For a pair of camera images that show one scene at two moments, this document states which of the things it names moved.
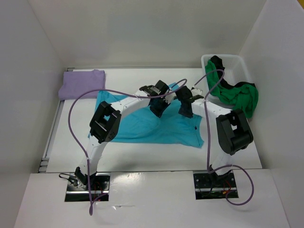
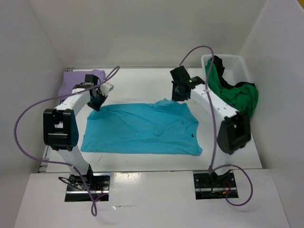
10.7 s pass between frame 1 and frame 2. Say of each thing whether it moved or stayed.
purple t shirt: stayed
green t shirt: stayed
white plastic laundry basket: stayed
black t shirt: stayed
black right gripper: moved
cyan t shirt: moved
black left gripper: moved
